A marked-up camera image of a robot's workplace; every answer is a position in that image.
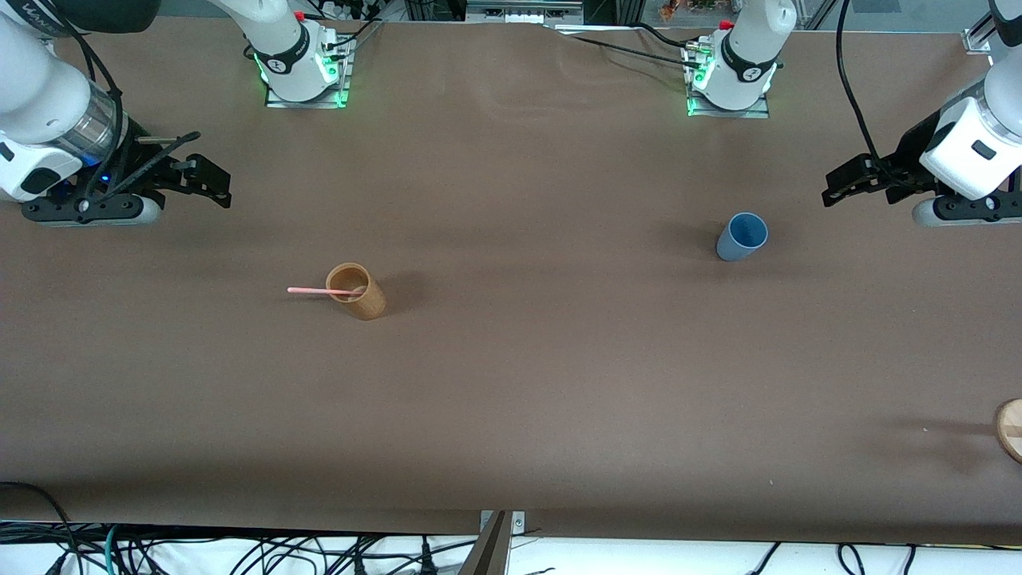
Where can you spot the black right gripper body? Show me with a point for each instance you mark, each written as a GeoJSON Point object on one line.
{"type": "Point", "coordinates": [136, 156]}

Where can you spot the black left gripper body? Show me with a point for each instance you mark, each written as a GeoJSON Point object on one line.
{"type": "Point", "coordinates": [905, 156]}

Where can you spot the blue plastic cup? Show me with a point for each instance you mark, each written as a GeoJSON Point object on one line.
{"type": "Point", "coordinates": [736, 243]}

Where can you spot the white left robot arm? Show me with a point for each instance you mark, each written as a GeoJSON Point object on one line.
{"type": "Point", "coordinates": [978, 144]}

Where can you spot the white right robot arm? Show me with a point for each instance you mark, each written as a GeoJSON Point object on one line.
{"type": "Point", "coordinates": [40, 104]}

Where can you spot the tan wooden cup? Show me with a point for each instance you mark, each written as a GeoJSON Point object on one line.
{"type": "Point", "coordinates": [369, 302]}

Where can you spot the round wooden coaster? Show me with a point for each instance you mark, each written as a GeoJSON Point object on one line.
{"type": "Point", "coordinates": [1012, 431]}

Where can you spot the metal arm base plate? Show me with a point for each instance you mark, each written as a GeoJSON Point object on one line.
{"type": "Point", "coordinates": [307, 102]}
{"type": "Point", "coordinates": [730, 113]}

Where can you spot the metal corner bracket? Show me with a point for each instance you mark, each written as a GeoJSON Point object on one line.
{"type": "Point", "coordinates": [978, 41]}

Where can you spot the grey metal rail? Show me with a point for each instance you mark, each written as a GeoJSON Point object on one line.
{"type": "Point", "coordinates": [523, 11]}

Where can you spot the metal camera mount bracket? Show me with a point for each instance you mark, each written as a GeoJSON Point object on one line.
{"type": "Point", "coordinates": [495, 543]}

